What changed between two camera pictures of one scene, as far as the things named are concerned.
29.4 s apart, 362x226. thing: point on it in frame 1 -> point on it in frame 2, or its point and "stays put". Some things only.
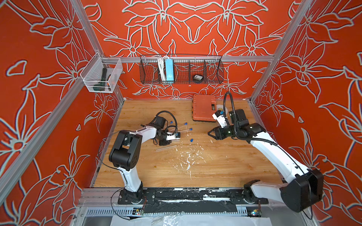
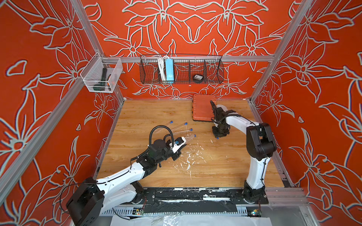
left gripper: (164, 143) -> (176, 156)
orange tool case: (203, 106) stays put
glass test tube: (184, 131) stays put
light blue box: (169, 69) stays put
